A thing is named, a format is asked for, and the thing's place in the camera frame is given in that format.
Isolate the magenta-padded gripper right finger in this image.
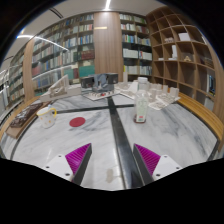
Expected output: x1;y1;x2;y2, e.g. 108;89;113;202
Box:
132;143;183;186

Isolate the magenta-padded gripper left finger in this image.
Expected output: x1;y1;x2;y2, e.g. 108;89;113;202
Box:
44;142;93;186

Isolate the clear plastic drink bottle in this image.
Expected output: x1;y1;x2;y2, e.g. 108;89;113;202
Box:
133;76;150;124

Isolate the flat round red coaster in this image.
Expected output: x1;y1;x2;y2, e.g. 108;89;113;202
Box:
68;116;87;128

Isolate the white city block model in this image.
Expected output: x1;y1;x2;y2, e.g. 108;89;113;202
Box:
114;79;181;111

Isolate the brown model on wooden board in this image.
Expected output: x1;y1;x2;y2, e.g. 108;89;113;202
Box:
4;101;52;140

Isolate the white sloped architectural model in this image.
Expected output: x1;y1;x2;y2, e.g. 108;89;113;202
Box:
39;74;83;103

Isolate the dark grey building model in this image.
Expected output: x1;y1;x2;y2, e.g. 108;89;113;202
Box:
80;72;120;101

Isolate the wooden cubby shelf unit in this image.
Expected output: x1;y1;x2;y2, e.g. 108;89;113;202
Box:
145;5;224;125

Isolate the tall wooden bookshelf with books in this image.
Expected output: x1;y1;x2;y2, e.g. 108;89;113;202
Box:
6;11;154;108

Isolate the linear ceiling light strip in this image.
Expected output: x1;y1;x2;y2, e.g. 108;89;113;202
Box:
103;0;113;11

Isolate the white mug with yellow handle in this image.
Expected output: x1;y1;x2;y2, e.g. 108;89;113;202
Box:
36;106;58;130

